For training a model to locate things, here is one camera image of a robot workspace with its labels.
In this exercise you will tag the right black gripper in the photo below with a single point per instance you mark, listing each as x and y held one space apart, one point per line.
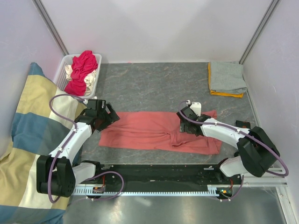
183 127

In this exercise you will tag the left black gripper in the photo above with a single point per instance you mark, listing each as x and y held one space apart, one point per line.
111 117

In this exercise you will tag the salmon pink t shirt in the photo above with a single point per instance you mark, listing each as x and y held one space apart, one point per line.
155 131

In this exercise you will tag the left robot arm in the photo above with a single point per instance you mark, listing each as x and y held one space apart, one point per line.
56 175

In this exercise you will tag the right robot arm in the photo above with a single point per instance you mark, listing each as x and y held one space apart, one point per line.
256 152

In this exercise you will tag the cream t shirt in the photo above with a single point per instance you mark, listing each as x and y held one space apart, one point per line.
89 79

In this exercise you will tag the white plastic laundry basket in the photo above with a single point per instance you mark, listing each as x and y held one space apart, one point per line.
60 79

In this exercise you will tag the magenta t shirt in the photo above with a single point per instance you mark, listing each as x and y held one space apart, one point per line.
81 66

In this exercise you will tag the blue yellow checked pillow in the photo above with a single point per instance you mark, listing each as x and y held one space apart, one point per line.
42 120

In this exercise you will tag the floral dark bag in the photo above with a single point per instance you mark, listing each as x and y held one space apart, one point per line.
243 124

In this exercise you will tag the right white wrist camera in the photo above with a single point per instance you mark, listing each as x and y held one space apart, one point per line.
196 107

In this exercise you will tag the grey slotted cable duct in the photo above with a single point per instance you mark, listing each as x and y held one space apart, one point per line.
95 190

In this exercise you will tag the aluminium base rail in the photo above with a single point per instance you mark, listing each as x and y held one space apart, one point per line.
267 180

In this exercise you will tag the left aluminium frame post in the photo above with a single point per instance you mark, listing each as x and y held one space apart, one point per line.
50 25

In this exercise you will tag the aluminium frame post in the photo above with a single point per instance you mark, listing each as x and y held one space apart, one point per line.
50 25
260 28

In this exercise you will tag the right aluminium frame post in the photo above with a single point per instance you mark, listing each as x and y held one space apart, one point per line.
260 28

